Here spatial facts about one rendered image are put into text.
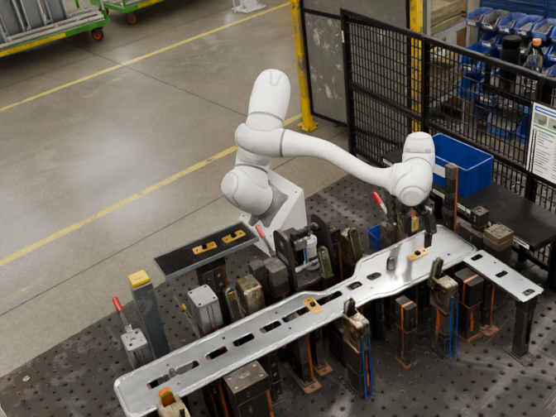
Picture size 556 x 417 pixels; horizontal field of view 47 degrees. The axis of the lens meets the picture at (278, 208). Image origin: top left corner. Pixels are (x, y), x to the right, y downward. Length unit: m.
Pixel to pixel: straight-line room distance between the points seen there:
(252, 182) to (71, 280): 1.93
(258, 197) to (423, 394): 1.10
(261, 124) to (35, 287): 2.57
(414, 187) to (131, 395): 1.08
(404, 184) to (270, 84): 0.63
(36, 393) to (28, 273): 2.00
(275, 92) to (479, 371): 1.23
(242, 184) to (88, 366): 0.97
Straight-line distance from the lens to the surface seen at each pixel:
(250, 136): 2.27
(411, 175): 2.03
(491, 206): 2.68
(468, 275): 2.40
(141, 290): 2.27
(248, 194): 2.80
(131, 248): 4.52
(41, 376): 2.76
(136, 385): 2.14
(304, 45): 5.33
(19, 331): 4.18
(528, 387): 2.45
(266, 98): 2.30
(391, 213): 2.48
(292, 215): 2.91
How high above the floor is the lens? 2.51
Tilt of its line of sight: 33 degrees down
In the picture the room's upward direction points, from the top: 8 degrees counter-clockwise
